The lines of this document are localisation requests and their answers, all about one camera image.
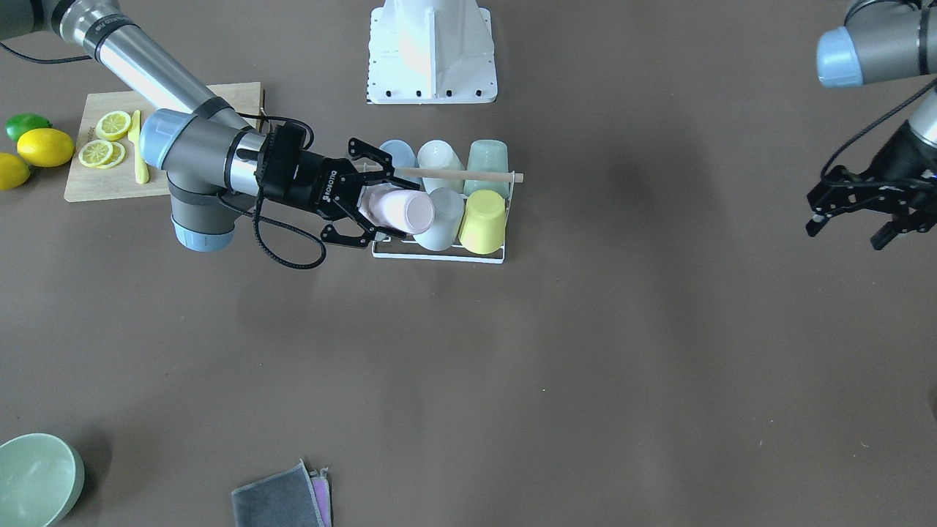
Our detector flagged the green plastic cup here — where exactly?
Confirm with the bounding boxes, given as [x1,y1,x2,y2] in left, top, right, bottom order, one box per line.
[464,139,509,199]

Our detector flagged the light blue plastic cup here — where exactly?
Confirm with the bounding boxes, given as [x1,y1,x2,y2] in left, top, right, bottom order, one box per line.
[379,139,419,183]

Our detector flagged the green ceramic bowl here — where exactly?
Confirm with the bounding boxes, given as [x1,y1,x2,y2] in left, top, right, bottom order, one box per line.
[1,433,85,526]

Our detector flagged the yellow plastic cup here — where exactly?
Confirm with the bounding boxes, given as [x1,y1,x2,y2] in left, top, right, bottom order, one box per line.
[458,189,507,255]

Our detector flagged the white plastic cup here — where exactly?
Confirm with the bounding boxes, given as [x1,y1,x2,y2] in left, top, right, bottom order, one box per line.
[417,140,465,194]

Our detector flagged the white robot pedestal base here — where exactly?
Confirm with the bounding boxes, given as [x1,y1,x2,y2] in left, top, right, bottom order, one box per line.
[366,1,499,105]

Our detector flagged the pink plastic cup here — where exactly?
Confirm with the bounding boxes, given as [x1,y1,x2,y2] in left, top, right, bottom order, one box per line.
[359,184,436,236]

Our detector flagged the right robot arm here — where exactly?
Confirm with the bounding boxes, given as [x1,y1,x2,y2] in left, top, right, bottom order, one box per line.
[2,1,436,253]

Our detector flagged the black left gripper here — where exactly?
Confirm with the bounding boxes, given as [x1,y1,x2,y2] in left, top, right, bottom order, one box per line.
[805,121,936,250]

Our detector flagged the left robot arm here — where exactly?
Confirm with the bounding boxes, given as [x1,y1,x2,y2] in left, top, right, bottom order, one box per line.
[805,1,936,250]

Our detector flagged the grey folded cloth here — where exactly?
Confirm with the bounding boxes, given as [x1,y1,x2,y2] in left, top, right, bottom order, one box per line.
[231,463,319,526]

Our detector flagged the yellow lemon near lime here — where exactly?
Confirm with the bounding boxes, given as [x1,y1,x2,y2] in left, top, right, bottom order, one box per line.
[0,152,31,191]

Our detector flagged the yellow plastic knife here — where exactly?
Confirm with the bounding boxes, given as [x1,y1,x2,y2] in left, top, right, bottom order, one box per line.
[127,109,150,184]

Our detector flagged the grey plastic cup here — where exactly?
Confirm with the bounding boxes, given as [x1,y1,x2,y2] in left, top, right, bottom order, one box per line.
[413,187,465,251]

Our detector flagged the white wire cup holder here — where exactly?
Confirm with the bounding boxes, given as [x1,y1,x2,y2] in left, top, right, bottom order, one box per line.
[368,168,524,264]

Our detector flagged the purple folded cloth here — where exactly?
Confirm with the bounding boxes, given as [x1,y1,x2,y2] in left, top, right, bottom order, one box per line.
[309,467,332,527]

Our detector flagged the green lime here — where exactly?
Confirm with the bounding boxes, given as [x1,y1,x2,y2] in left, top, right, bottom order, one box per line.
[4,113,53,143]

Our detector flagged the lemon slice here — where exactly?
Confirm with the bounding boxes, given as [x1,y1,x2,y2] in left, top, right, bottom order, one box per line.
[94,111,132,141]
[77,139,127,170]

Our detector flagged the yellow lemon front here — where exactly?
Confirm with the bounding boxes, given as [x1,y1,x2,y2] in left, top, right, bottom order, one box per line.
[16,129,75,168]

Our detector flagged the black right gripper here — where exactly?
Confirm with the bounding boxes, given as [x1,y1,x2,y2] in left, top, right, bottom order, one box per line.
[255,124,422,249]

